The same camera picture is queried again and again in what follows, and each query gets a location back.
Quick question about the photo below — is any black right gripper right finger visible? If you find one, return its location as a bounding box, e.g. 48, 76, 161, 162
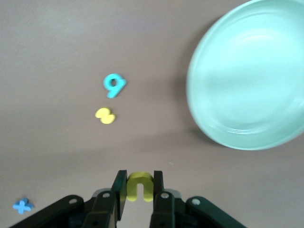
149, 170, 188, 228

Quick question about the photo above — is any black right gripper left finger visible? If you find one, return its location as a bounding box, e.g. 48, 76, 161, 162
82, 170, 129, 228

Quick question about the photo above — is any yellow foam letter u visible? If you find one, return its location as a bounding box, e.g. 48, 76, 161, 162
127, 172, 154, 202

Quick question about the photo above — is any yellow foam letter s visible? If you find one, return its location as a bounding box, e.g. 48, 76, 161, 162
95, 108, 116, 124

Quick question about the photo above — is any teal foam letter q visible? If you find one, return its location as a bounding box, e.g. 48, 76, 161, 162
103, 73, 128, 99

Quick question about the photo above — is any blue foam letter x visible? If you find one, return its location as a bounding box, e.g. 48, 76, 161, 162
13, 197, 35, 214

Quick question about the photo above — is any green plate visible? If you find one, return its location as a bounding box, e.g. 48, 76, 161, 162
186, 0, 304, 152

